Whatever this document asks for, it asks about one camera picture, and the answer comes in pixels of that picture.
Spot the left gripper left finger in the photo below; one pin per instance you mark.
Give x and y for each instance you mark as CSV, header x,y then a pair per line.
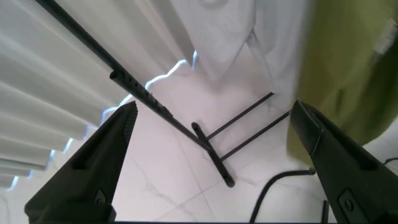
x,y
90,177

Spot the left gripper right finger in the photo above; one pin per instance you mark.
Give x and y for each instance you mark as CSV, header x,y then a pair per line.
x,y
351,177

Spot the green garment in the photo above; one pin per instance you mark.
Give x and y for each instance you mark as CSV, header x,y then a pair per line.
x,y
342,68

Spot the pale grey shorts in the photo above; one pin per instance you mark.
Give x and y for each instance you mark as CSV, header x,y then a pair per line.
x,y
233,37

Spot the black clothes rack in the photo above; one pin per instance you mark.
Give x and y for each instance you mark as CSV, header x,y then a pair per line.
x,y
140,90

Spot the white curtain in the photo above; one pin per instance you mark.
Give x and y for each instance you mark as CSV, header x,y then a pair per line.
x,y
62,62

